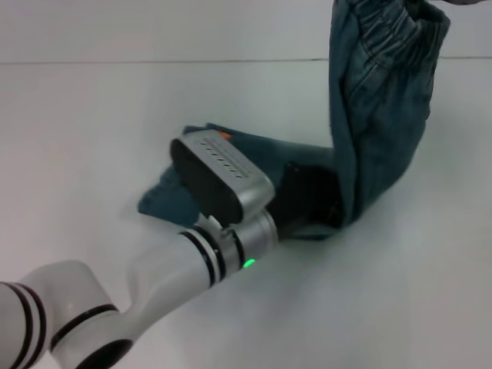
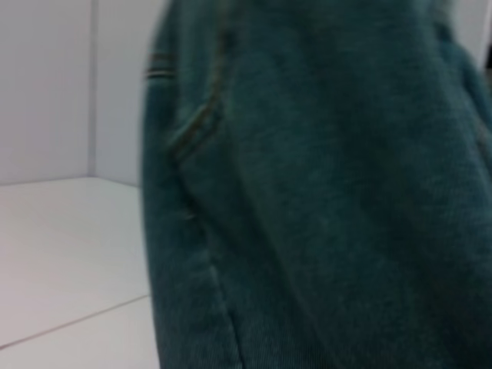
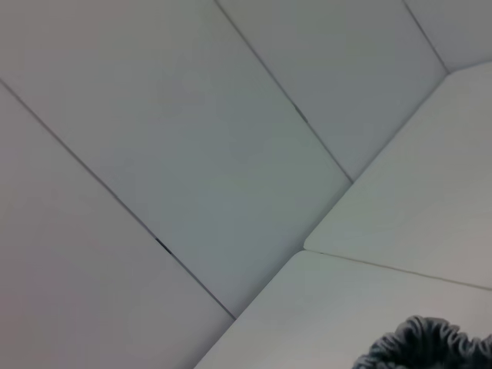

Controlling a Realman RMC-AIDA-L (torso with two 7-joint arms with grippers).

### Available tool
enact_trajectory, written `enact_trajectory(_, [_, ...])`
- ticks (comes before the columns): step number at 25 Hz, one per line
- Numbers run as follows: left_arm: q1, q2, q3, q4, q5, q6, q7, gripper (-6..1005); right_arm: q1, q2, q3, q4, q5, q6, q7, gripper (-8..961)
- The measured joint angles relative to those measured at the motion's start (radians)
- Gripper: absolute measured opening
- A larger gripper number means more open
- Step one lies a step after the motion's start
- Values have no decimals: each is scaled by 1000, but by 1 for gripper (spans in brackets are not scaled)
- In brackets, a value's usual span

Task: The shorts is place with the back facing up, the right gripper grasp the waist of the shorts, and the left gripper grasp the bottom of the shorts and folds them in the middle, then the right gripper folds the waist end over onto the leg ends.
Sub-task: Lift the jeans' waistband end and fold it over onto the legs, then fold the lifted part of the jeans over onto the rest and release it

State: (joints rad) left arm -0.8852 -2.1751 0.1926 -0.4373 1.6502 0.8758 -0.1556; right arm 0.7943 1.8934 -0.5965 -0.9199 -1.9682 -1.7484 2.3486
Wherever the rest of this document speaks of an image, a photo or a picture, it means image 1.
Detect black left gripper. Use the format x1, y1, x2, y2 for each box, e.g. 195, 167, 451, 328
268, 161, 344, 236

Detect blue denim shorts with print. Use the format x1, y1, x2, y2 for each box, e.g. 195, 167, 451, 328
137, 0, 452, 242

